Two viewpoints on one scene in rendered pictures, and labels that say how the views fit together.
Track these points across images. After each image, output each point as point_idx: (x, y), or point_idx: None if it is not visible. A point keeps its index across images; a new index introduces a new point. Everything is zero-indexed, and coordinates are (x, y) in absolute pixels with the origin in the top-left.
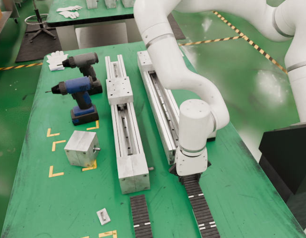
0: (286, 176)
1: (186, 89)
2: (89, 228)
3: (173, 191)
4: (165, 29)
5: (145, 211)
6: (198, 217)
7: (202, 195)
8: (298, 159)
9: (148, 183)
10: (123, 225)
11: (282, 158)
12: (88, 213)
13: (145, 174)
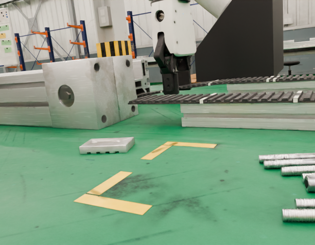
0: (252, 68)
1: None
2: (100, 166)
3: (173, 105)
4: None
5: (184, 95)
6: (252, 80)
7: (218, 80)
8: (255, 28)
9: (135, 93)
10: (167, 135)
11: (235, 52)
12: (53, 163)
13: (128, 59)
